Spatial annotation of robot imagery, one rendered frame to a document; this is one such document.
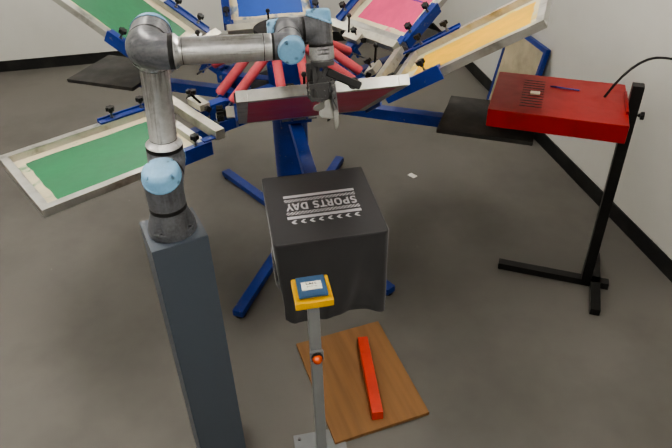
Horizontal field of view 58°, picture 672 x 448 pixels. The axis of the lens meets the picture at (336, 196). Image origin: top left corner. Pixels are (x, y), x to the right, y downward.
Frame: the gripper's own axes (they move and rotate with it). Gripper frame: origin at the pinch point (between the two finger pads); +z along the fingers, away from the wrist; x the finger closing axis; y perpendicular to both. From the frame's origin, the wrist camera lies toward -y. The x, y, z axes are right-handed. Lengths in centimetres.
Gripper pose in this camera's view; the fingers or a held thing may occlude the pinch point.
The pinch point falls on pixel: (334, 125)
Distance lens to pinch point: 192.7
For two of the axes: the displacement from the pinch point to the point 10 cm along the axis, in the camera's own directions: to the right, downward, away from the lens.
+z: 0.8, 9.5, 3.0
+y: -9.8, 1.3, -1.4
